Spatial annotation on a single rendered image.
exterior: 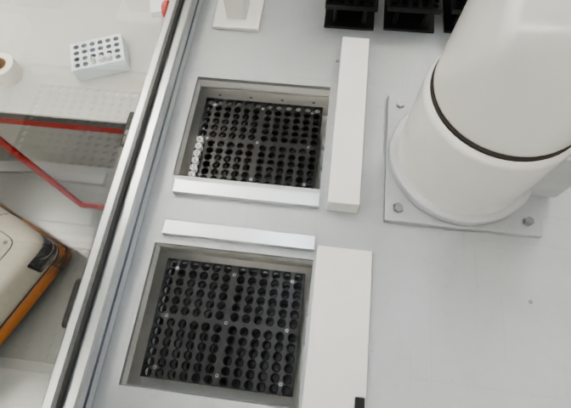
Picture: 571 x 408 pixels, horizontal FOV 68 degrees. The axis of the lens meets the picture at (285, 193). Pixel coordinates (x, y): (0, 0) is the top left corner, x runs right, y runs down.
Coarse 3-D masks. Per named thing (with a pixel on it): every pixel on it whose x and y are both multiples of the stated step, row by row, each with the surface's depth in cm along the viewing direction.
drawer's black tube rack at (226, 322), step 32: (192, 288) 66; (224, 288) 68; (256, 288) 65; (288, 288) 68; (160, 320) 67; (192, 320) 64; (224, 320) 63; (256, 320) 66; (288, 320) 63; (160, 352) 62; (192, 352) 62; (224, 352) 62; (256, 352) 65; (288, 352) 61; (224, 384) 63; (256, 384) 60; (288, 384) 60
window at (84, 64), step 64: (0, 0) 36; (64, 0) 44; (128, 0) 58; (0, 64) 37; (64, 64) 45; (128, 64) 60; (0, 128) 37; (64, 128) 46; (128, 128) 62; (0, 192) 38; (64, 192) 48; (0, 256) 39; (64, 256) 49; (0, 320) 40; (64, 320) 50; (0, 384) 41
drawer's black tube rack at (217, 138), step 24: (216, 120) 81; (240, 120) 78; (264, 120) 78; (288, 120) 81; (312, 120) 77; (216, 144) 76; (240, 144) 79; (264, 144) 76; (288, 144) 75; (312, 144) 79; (216, 168) 74; (240, 168) 74; (264, 168) 74; (288, 168) 73; (312, 168) 77
